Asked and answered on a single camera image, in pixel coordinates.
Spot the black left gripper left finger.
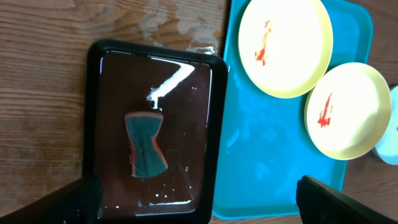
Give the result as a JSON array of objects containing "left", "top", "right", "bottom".
[{"left": 1, "top": 175, "right": 103, "bottom": 224}]

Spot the light blue plate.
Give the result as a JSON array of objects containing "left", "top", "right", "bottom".
[{"left": 373, "top": 86, "right": 398, "bottom": 166}]

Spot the black water tray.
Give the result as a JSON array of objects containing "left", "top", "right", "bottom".
[{"left": 83, "top": 39, "right": 228, "bottom": 223}]

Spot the green orange sponge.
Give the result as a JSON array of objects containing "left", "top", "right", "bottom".
[{"left": 124, "top": 111, "right": 168, "bottom": 178}]

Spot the yellow plate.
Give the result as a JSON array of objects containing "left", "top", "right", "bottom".
[
  {"left": 304, "top": 62, "right": 392, "bottom": 161},
  {"left": 238, "top": 0, "right": 333, "bottom": 98}
]

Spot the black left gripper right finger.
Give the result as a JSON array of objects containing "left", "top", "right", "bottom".
[{"left": 296, "top": 175, "right": 397, "bottom": 224}]

